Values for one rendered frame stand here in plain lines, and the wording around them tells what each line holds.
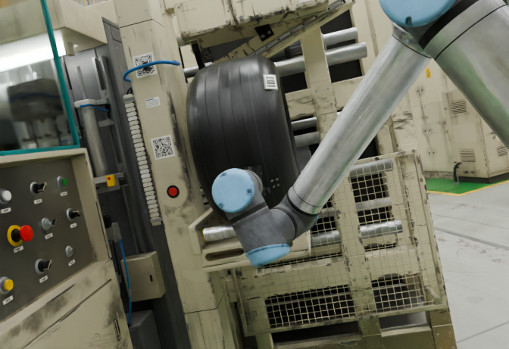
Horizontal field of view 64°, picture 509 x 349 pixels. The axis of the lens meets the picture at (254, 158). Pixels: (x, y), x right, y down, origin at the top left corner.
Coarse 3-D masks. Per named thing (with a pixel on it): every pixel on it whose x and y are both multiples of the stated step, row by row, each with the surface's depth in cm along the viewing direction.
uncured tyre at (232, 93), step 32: (224, 64) 134; (256, 64) 129; (192, 96) 127; (224, 96) 122; (256, 96) 120; (192, 128) 123; (224, 128) 120; (256, 128) 118; (288, 128) 126; (224, 160) 120; (256, 160) 119; (288, 160) 122
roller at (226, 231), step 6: (210, 228) 137; (216, 228) 136; (222, 228) 135; (228, 228) 135; (204, 234) 136; (210, 234) 135; (216, 234) 135; (222, 234) 135; (228, 234) 135; (234, 234) 135; (204, 240) 136; (210, 240) 136
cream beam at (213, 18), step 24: (192, 0) 164; (216, 0) 163; (240, 0) 161; (264, 0) 160; (288, 0) 159; (312, 0) 158; (192, 24) 164; (216, 24) 163; (240, 24) 163; (264, 24) 171
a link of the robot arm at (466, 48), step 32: (384, 0) 58; (416, 0) 55; (448, 0) 52; (480, 0) 53; (416, 32) 59; (448, 32) 55; (480, 32) 53; (448, 64) 57; (480, 64) 53; (480, 96) 55
